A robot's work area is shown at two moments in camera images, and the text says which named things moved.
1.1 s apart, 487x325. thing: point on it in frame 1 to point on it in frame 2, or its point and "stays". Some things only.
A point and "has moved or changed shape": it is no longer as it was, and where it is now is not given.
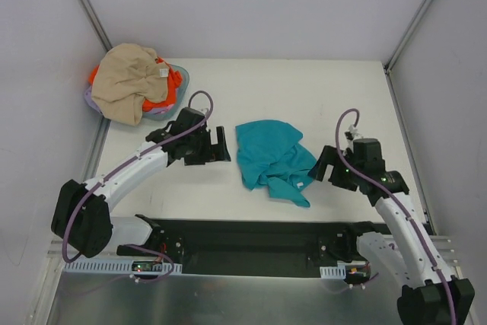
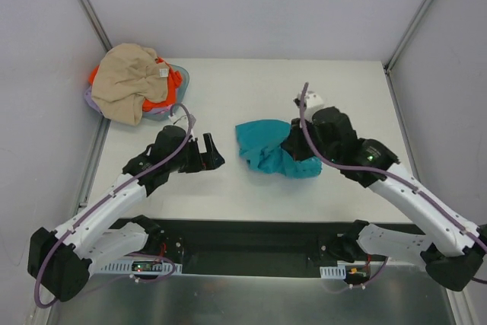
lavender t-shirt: x=88 y=94 stays
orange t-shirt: x=174 y=78 stays
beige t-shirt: x=128 y=77 stays
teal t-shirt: x=271 y=157 has moved or changed shape
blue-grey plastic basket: x=180 y=94 stays
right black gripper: x=334 y=170 to x=300 y=138
